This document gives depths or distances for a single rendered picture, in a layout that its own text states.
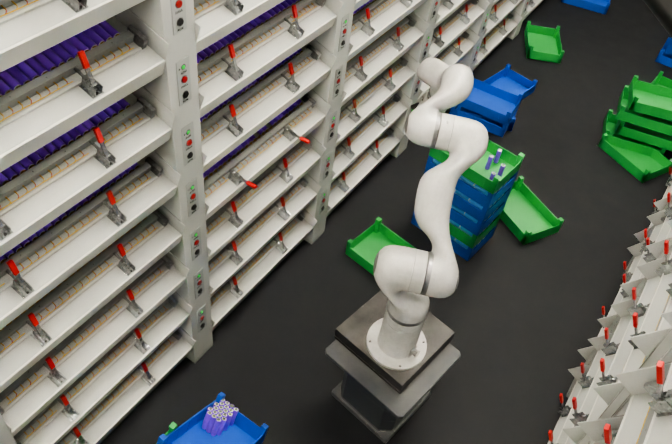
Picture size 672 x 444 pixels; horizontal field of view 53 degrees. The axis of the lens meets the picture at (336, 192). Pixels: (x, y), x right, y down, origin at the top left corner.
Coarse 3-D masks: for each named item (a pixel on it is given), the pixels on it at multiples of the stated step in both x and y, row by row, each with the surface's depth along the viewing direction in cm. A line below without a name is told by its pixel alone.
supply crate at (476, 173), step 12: (492, 144) 266; (432, 156) 263; (444, 156) 259; (504, 156) 265; (516, 156) 260; (468, 168) 253; (480, 168) 261; (492, 168) 262; (516, 168) 259; (480, 180) 252; (504, 180) 254; (492, 192) 251
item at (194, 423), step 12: (204, 408) 214; (192, 420) 210; (240, 420) 219; (180, 432) 206; (192, 432) 211; (204, 432) 212; (228, 432) 216; (240, 432) 218; (252, 432) 217; (264, 432) 213
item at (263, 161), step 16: (304, 96) 228; (320, 112) 229; (304, 128) 223; (272, 144) 214; (288, 144) 217; (256, 160) 209; (272, 160) 212; (208, 176) 199; (256, 176) 209; (208, 192) 196; (224, 192) 198; (208, 208) 189
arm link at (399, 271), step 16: (384, 256) 181; (400, 256) 180; (416, 256) 180; (384, 272) 180; (400, 272) 179; (416, 272) 179; (384, 288) 183; (400, 288) 182; (416, 288) 180; (400, 304) 187; (416, 304) 190; (400, 320) 192; (416, 320) 191
